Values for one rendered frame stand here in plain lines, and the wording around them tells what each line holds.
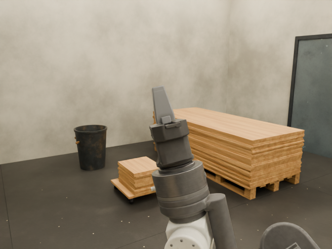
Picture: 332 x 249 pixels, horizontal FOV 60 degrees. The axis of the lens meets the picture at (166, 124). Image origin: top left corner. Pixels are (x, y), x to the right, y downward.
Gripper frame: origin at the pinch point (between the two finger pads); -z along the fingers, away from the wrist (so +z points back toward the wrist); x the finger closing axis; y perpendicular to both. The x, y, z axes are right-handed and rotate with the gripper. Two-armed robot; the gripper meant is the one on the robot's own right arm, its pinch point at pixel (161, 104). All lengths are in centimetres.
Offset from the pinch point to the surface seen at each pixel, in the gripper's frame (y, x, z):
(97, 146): 79, -410, 33
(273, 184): -149, -316, 131
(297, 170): -193, -333, 127
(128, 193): 38, -300, 90
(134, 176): 26, -290, 69
